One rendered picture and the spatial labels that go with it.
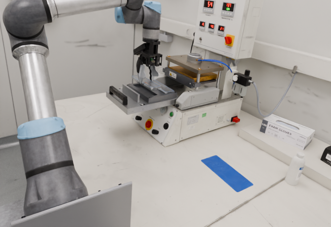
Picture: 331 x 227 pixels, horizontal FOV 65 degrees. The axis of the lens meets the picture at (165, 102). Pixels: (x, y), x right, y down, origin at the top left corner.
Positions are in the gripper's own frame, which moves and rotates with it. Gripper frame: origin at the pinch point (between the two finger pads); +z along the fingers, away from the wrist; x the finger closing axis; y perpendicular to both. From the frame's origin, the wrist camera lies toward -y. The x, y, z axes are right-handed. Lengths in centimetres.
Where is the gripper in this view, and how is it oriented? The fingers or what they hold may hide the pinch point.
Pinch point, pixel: (145, 80)
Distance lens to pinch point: 125.8
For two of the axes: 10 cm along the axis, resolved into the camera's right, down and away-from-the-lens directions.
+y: 5.8, 3.8, -7.2
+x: 8.1, -1.7, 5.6
